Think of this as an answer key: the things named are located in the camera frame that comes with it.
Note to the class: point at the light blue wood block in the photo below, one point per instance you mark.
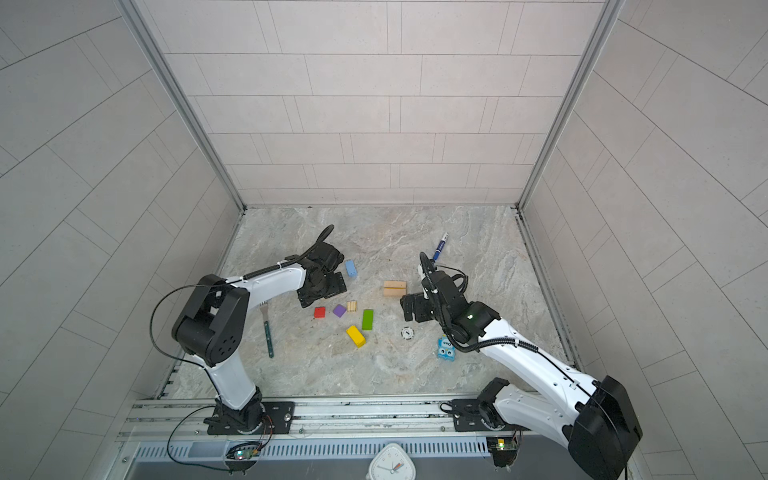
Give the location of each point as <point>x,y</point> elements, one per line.
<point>351,268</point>

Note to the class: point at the yellow wood block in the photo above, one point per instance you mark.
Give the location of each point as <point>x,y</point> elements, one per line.
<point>356,336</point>

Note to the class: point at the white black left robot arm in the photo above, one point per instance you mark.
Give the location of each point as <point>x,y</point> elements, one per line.
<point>211,325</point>

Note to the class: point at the aluminium corner post right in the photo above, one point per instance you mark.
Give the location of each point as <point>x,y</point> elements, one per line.
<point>605,22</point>

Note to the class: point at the green handled fork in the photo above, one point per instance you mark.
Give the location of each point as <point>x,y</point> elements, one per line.
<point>264,309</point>

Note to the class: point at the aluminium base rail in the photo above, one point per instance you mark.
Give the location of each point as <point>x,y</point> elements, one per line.
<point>356,417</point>

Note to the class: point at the small round black white disc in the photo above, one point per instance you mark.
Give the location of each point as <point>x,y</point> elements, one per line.
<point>407,333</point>

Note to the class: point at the blue robot toy figure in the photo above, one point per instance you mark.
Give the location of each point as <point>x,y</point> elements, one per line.
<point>445,350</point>

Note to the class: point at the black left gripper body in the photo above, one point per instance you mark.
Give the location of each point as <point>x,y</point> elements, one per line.
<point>329,287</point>

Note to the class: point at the blue white marker pen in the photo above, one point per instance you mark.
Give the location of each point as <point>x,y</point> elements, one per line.
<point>440,247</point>

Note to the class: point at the purple wood cube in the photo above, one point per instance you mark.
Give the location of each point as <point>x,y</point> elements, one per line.
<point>339,310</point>

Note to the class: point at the aluminium corner post left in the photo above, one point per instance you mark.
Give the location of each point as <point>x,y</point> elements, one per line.
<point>139,28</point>

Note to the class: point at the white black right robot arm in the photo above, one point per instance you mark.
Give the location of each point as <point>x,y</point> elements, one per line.
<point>593,419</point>

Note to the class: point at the circuit board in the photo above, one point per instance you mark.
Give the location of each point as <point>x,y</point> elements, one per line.
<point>503,450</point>
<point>244,452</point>

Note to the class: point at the left circuit board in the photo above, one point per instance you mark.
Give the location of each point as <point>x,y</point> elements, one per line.
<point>244,452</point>

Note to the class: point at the right circuit board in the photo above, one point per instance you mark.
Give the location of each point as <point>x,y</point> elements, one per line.
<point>503,450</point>

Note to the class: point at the green wood block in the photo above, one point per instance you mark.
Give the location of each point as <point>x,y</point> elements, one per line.
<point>368,319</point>

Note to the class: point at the aluminium corner post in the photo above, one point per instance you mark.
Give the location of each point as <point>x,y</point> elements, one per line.
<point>605,22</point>
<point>139,28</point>

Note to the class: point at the white kitchen timer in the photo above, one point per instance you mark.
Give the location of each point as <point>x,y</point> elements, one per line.
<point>391,463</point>

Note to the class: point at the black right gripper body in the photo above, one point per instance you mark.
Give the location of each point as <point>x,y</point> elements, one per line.
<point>441,314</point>

